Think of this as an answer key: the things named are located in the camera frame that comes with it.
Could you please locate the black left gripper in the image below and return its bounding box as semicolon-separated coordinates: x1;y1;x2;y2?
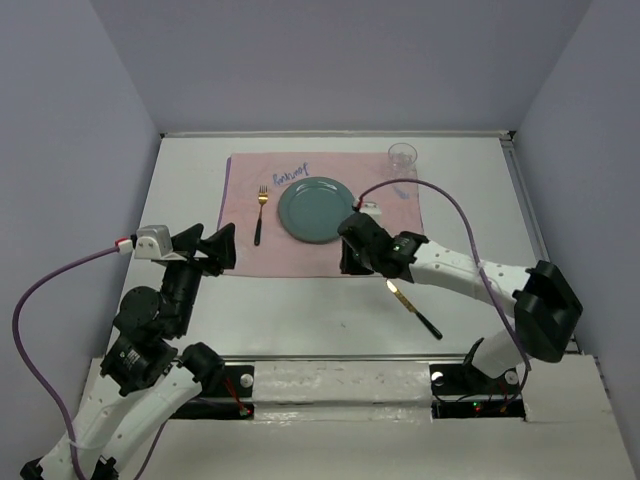
164;220;239;334

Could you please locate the teal ceramic plate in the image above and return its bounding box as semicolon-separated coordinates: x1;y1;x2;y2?
277;177;354;245

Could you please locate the gold fork black handle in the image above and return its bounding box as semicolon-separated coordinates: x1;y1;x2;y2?
253;185;269;246

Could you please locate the pink cloth placemat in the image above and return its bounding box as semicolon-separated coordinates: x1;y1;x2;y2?
218;152;424;279

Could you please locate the gold knife black handle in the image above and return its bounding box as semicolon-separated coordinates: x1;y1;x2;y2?
385;279;443;341

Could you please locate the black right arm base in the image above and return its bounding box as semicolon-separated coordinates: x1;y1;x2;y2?
429;363;526;420

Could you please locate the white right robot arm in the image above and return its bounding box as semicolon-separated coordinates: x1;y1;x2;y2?
338;213;583;392

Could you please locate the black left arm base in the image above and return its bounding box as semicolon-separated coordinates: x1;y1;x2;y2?
171;362;255;421

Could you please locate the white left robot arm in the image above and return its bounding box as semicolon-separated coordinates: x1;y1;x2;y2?
12;223;239;479

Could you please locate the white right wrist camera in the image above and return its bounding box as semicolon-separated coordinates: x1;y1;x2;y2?
352;199;382;221

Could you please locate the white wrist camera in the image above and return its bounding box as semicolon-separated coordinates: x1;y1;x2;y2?
352;199;382;221
133;225;173;260

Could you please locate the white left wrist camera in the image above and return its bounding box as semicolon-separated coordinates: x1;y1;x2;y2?
133;225;173;260

